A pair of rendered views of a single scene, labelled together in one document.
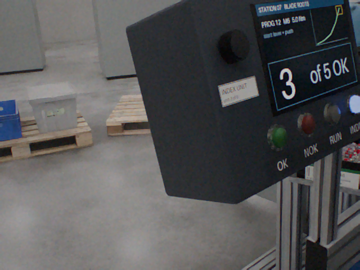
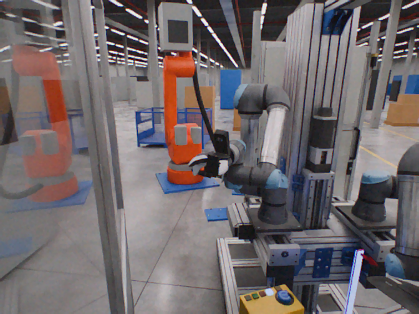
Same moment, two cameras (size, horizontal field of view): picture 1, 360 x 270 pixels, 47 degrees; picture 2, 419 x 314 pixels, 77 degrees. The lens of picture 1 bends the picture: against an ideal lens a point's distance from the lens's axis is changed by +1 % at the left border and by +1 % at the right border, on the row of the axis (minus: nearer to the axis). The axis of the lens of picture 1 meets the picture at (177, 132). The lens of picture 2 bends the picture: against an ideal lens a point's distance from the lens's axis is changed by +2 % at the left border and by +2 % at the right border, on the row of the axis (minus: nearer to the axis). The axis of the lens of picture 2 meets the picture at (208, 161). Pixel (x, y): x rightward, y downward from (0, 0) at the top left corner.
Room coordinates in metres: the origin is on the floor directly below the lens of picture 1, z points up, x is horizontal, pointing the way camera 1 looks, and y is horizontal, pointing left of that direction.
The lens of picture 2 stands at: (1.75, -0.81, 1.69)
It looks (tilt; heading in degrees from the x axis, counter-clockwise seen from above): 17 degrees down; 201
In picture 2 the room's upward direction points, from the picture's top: straight up
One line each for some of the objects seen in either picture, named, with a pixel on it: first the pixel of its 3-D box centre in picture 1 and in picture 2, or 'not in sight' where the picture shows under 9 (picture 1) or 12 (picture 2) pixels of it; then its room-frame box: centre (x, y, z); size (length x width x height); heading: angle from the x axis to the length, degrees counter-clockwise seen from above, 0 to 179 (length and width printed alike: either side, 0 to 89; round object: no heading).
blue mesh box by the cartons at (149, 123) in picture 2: not in sight; (158, 126); (-4.74, -4.91, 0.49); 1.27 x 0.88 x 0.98; 13
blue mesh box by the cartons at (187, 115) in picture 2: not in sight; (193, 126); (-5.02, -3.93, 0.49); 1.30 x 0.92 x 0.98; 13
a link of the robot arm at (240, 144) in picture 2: not in sight; (234, 151); (0.79, -1.08, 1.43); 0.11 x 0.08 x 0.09; 179
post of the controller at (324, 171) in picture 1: (326, 184); not in sight; (0.58, -0.23, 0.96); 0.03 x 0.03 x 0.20; 40
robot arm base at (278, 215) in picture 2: not in sight; (273, 207); (0.53, -0.94, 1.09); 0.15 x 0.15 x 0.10
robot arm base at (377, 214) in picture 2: not in sight; (370, 205); (0.32, -0.49, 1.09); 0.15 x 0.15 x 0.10
